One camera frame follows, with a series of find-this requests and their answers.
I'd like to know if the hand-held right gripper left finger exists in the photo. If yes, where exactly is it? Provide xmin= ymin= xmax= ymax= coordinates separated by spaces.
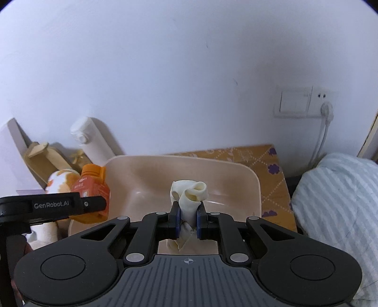
xmin=80 ymin=202 xmax=181 ymax=264

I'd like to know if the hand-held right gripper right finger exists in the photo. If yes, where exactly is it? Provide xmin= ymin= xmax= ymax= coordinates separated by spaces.
xmin=195 ymin=204 xmax=299 ymax=266

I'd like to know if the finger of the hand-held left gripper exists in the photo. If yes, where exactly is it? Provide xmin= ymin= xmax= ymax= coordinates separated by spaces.
xmin=80 ymin=195 xmax=107 ymax=220

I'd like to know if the orange drink bottle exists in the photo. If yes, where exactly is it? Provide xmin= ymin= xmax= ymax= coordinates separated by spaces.
xmin=69 ymin=164 xmax=111 ymax=225

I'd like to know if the cream cloth scrunchie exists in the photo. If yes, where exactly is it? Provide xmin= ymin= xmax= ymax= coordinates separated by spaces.
xmin=166 ymin=180 xmax=208 ymax=254

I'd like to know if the beige plastic container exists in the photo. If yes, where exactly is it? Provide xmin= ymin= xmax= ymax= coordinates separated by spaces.
xmin=67 ymin=155 xmax=262 ymax=255

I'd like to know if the orange white plush toy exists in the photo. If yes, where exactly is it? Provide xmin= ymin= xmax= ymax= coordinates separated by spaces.
xmin=26 ymin=168 xmax=81 ymax=251

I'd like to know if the kraft paper gift box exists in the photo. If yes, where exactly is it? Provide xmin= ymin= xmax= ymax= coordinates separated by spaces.
xmin=24 ymin=142 xmax=93 ymax=189

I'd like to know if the white cardboard box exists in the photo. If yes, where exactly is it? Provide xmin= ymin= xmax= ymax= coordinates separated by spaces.
xmin=0 ymin=118 xmax=48 ymax=198

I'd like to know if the white thermos bottle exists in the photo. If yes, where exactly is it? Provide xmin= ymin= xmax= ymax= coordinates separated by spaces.
xmin=70 ymin=116 xmax=126 ymax=166

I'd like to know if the pale striped quilt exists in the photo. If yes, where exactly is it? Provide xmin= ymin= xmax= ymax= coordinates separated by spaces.
xmin=291 ymin=152 xmax=378 ymax=301

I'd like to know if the white power plug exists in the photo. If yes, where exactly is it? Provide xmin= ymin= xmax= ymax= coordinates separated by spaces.
xmin=320 ymin=101 xmax=334 ymax=122

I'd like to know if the wooden board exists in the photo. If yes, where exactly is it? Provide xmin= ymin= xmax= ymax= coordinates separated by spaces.
xmin=356 ymin=112 xmax=378 ymax=163

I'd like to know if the white power cable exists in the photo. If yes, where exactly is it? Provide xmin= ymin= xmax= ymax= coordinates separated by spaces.
xmin=308 ymin=118 xmax=331 ymax=171

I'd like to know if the white wall switch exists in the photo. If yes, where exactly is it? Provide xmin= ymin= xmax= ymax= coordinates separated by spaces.
xmin=274 ymin=86 xmax=314 ymax=118

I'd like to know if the white wall socket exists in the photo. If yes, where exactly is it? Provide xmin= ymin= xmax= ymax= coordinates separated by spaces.
xmin=309 ymin=87 xmax=338 ymax=119

